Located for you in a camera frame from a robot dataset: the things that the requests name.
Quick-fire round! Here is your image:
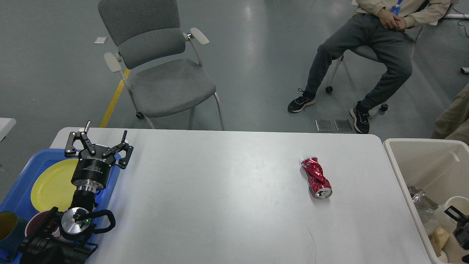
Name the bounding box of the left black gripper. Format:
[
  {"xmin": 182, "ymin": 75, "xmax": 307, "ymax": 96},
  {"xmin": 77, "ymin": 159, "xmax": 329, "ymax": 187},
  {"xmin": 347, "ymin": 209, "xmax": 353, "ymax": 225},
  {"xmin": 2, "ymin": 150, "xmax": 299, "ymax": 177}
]
[{"xmin": 64, "ymin": 120, "xmax": 134, "ymax": 191}]

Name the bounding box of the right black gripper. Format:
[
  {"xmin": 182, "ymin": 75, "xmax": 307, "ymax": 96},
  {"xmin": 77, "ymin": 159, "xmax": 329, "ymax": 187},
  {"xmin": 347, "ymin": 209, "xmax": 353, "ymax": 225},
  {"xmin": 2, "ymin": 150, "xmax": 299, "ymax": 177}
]
[{"xmin": 444, "ymin": 205, "xmax": 469, "ymax": 250}]

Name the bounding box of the white paper cup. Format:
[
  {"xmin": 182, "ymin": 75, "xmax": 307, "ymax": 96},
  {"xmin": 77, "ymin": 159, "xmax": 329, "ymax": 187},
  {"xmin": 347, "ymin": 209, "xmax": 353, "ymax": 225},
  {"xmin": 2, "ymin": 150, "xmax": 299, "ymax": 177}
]
[{"xmin": 435, "ymin": 197, "xmax": 469, "ymax": 264}]

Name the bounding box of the aluminium foil tray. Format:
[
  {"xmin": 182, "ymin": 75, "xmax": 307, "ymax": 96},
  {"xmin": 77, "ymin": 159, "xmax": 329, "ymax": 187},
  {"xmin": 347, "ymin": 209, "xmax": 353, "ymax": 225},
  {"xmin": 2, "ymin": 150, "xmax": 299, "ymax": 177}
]
[{"xmin": 408, "ymin": 187, "xmax": 440, "ymax": 236}]

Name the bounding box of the brown paper bag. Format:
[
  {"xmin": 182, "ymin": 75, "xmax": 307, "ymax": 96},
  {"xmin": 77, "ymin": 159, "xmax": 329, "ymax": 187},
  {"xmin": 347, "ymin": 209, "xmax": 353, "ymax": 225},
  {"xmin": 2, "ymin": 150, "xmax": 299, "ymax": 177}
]
[{"xmin": 428, "ymin": 227, "xmax": 450, "ymax": 259}]

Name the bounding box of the yellow plate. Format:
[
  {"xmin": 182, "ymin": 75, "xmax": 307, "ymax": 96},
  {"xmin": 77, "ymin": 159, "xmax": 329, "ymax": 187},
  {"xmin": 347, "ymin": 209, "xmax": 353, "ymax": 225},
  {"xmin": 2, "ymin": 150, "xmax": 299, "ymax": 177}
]
[{"xmin": 30, "ymin": 159, "xmax": 78, "ymax": 212}]

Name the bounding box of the pink mug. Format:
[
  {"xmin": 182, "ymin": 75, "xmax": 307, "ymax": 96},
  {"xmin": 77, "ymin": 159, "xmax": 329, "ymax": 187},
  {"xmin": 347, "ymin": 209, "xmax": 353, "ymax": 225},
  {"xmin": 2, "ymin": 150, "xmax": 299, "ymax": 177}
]
[{"xmin": 25, "ymin": 210, "xmax": 50, "ymax": 237}]

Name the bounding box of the dark teal mug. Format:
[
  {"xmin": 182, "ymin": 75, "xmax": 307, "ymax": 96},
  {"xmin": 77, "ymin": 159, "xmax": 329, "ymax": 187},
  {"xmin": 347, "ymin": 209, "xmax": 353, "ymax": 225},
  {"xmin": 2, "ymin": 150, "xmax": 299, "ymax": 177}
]
[{"xmin": 0, "ymin": 212, "xmax": 28, "ymax": 263}]

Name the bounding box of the crushed red soda can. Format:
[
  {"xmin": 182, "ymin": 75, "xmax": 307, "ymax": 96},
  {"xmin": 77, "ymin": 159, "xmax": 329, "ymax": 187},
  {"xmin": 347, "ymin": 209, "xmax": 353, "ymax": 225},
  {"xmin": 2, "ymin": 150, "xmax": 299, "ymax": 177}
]
[{"xmin": 300, "ymin": 157, "xmax": 333, "ymax": 199}]

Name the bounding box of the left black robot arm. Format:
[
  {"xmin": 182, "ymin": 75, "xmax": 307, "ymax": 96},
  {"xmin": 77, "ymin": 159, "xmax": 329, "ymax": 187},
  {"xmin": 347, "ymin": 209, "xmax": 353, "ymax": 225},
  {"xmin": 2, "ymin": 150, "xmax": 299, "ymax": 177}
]
[{"xmin": 19, "ymin": 121, "xmax": 133, "ymax": 264}]

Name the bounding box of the beige plastic bin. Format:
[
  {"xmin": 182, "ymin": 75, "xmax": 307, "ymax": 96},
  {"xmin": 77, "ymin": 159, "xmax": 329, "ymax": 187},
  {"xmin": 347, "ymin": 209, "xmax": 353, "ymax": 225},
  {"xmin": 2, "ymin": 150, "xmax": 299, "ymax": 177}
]
[{"xmin": 383, "ymin": 138, "xmax": 469, "ymax": 264}]

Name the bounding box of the tan cloth at right edge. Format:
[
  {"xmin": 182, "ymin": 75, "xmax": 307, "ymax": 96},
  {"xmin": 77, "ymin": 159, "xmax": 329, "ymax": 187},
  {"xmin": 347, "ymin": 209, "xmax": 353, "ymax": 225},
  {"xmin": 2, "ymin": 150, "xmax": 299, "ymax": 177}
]
[{"xmin": 431, "ymin": 84, "xmax": 469, "ymax": 145}]

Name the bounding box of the blue plastic tray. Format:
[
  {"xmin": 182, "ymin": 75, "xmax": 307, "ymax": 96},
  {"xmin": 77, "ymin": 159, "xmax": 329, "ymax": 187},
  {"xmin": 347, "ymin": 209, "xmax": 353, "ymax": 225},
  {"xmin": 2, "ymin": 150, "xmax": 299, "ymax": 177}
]
[{"xmin": 0, "ymin": 148, "xmax": 122, "ymax": 264}]

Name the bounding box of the white side table corner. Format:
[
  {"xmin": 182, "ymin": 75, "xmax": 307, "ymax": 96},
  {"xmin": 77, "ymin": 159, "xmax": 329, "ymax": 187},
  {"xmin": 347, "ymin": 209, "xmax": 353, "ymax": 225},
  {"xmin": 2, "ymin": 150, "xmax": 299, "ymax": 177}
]
[{"xmin": 0, "ymin": 117, "xmax": 16, "ymax": 141}]

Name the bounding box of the grey office chair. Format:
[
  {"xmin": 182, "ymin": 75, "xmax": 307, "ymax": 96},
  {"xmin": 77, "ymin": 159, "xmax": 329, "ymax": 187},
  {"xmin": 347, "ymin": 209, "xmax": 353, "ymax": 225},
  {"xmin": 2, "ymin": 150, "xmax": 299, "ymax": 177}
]
[{"xmin": 98, "ymin": 0, "xmax": 222, "ymax": 128}]

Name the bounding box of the white chair under person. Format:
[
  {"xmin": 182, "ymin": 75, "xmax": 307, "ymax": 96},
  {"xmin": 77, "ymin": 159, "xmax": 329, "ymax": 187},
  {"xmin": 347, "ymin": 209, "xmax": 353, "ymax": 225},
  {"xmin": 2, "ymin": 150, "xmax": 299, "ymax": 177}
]
[{"xmin": 325, "ymin": 0, "xmax": 440, "ymax": 111}]

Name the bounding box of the seated person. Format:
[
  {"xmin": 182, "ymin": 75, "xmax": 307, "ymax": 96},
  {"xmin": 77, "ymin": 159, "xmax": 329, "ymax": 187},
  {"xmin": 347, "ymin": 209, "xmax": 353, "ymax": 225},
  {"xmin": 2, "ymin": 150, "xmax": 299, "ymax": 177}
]
[{"xmin": 287, "ymin": 0, "xmax": 450, "ymax": 134}]

